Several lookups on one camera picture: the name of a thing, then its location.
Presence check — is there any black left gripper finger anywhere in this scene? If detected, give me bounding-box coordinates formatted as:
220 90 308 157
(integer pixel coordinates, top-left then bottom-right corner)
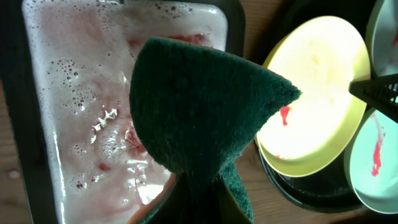
349 74 397 123

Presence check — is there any yellow plate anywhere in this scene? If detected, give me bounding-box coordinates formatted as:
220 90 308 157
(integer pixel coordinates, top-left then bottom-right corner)
255 16 371 177

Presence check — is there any mint plate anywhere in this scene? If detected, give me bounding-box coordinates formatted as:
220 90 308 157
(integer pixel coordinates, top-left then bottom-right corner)
365 0 397 77
344 108 397 215

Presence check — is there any green and orange sponge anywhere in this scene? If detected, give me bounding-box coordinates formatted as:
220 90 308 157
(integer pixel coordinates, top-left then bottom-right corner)
129 37 301 223

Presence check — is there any round black tray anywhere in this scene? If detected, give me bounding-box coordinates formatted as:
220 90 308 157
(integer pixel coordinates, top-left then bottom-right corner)
252 0 376 213

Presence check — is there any black rectangular soapy water tray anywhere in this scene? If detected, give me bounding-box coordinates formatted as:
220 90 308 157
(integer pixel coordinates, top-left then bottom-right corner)
1 0 245 223

